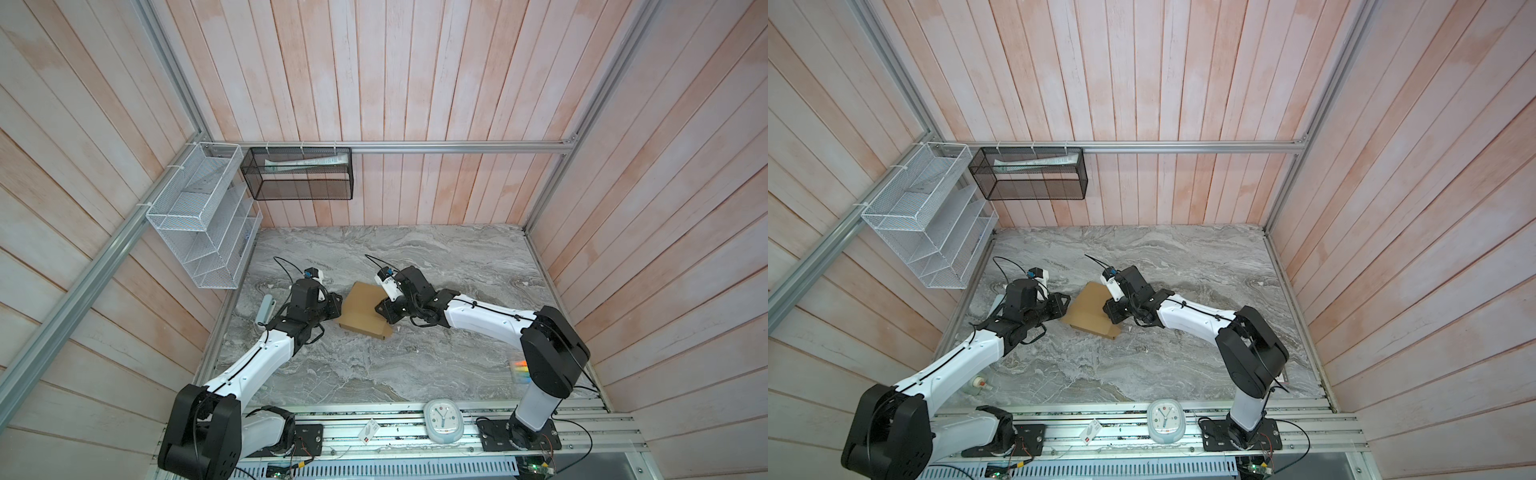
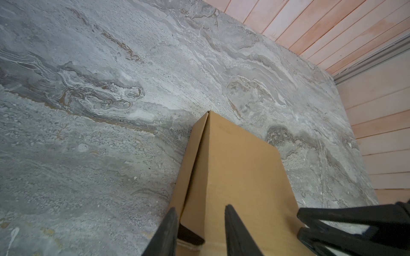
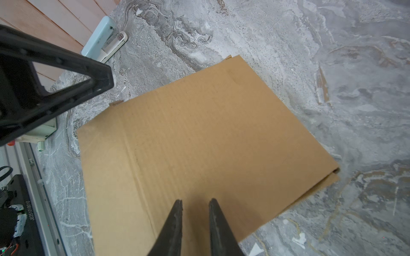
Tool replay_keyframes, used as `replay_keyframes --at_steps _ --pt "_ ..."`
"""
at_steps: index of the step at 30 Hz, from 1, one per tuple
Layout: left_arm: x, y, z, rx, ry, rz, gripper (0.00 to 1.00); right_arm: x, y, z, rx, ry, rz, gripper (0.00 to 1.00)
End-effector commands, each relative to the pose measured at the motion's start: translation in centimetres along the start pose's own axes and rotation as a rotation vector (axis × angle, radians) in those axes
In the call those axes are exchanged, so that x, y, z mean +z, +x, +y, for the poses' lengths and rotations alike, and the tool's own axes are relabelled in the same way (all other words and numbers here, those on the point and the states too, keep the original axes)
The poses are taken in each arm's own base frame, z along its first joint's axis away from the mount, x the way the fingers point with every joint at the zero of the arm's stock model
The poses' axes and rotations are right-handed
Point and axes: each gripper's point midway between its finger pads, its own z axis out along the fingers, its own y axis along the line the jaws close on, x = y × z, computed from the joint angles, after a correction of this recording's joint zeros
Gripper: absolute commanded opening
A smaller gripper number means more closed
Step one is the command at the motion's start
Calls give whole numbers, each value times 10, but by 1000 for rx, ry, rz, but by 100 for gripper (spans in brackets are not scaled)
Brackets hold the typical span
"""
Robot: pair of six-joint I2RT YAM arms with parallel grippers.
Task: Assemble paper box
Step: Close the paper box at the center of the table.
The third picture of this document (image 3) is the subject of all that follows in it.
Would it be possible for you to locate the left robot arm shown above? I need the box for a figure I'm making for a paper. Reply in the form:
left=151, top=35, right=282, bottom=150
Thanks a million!
left=1, top=25, right=114, bottom=146

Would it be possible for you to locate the brown cardboard box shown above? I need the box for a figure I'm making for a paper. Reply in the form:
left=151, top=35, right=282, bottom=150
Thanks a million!
left=77, top=56, right=338, bottom=256

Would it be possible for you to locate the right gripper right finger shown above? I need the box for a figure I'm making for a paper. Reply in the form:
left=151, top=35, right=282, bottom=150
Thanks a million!
left=209, top=198, right=245, bottom=256

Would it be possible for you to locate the light blue small device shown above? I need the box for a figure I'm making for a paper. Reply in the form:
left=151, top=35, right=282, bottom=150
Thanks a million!
left=81, top=16, right=128, bottom=64

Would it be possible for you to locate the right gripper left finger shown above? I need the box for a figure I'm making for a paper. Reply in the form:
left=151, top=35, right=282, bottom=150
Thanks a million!
left=148, top=199, right=183, bottom=256

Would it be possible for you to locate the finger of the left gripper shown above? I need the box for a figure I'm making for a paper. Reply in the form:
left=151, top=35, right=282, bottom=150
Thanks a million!
left=1, top=25, right=114, bottom=146

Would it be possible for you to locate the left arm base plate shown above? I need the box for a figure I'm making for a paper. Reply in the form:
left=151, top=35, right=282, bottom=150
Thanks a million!
left=1, top=175, right=45, bottom=256

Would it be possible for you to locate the aluminium rail front frame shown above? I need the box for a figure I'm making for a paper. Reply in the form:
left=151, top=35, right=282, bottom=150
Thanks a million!
left=1, top=143, right=71, bottom=256

